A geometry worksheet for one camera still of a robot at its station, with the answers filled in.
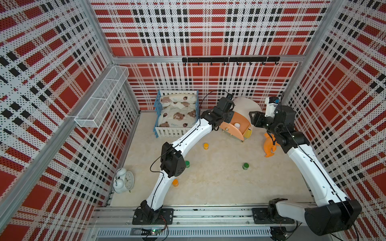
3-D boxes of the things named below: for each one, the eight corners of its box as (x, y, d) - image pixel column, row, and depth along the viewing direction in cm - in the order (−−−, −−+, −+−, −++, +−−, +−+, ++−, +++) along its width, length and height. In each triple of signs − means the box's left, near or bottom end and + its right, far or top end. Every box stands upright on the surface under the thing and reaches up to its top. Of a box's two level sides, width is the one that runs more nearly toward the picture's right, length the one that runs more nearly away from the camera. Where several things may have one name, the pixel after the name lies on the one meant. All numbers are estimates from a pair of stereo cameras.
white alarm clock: (121, 195, 83) (110, 187, 73) (127, 177, 89) (118, 167, 79) (131, 195, 83) (121, 187, 73) (136, 177, 89) (128, 167, 79)
